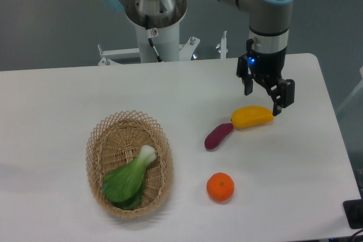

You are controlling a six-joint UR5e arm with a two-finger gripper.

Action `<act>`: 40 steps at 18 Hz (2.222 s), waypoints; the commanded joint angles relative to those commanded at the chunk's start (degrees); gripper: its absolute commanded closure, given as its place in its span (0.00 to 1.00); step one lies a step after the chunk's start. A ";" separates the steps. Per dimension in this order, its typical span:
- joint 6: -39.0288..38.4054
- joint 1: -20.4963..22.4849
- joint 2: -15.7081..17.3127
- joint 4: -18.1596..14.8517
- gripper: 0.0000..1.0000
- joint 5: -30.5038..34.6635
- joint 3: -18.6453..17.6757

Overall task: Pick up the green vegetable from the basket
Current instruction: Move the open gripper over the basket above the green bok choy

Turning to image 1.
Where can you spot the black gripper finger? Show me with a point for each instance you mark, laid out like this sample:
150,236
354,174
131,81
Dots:
282,93
244,75

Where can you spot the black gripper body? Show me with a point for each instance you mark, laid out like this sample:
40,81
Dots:
265,68

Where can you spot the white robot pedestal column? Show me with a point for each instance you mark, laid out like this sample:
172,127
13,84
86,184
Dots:
164,41

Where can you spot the white metal base frame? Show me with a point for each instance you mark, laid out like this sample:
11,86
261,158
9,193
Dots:
186,52

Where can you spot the orange tangerine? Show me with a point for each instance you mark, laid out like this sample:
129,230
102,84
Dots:
220,187

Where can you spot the black device at table edge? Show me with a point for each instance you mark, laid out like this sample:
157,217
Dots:
353,212

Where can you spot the purple sweet potato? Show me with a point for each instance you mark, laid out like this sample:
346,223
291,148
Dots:
215,137

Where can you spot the woven wicker basket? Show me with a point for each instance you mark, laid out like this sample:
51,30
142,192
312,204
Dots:
116,141

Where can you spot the white object at right edge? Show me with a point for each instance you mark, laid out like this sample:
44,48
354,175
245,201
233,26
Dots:
351,95

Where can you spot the yellow mango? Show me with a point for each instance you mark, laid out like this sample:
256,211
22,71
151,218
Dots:
250,116

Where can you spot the green bok choy vegetable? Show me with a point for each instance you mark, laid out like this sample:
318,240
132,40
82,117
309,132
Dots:
125,185

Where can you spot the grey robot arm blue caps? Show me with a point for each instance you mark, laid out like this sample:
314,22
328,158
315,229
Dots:
157,26

